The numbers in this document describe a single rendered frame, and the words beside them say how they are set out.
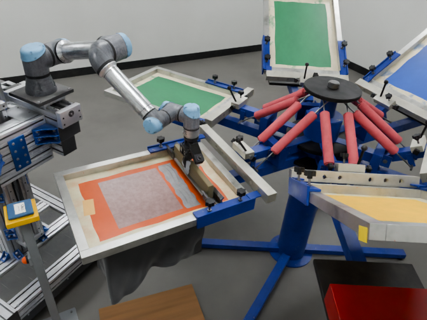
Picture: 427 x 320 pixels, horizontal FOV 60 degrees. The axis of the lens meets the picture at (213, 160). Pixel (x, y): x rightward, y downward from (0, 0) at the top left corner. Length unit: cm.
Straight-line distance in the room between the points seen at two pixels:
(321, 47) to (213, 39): 338
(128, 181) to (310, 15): 200
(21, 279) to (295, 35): 248
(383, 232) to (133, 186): 125
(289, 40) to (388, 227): 223
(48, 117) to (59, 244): 95
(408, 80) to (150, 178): 183
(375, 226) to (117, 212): 115
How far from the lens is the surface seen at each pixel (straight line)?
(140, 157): 200
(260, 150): 200
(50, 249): 268
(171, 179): 188
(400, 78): 287
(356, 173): 177
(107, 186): 187
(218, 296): 259
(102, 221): 170
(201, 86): 286
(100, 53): 172
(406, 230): 94
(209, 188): 169
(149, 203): 175
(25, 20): 529
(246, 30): 647
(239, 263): 277
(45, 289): 222
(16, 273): 263
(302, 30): 307
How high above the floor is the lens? 213
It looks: 35 degrees down
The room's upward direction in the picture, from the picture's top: 4 degrees clockwise
